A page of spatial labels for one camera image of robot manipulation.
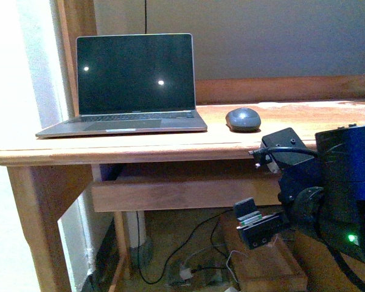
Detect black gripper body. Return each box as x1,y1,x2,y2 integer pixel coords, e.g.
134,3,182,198
237,212,288,249

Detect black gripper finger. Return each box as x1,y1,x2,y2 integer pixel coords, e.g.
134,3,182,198
233,197,262,226

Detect dark grey computer mouse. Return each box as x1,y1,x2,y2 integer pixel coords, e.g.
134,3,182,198
225,108,261,133

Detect wooden plank on floor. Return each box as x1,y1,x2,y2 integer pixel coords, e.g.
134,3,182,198
220,214,308,291

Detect wooden pull-out keyboard tray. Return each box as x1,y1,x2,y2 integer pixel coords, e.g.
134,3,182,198
91,173,280,212

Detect grey open laptop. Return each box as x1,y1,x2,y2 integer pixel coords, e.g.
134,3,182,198
37,33,207,139

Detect wooden desk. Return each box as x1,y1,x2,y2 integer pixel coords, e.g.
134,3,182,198
0,74,365,292

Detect black floor cable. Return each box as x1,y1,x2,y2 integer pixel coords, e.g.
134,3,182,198
135,208,241,285

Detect white floor cable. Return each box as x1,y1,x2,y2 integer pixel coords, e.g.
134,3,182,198
224,249,247,285

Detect black camera cable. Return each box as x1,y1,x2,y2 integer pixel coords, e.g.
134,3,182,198
248,146,319,162

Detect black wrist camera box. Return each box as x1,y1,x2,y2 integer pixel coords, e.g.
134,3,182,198
262,128,314,169

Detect wooden door frame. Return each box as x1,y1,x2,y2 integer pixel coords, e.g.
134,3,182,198
57,0,97,116

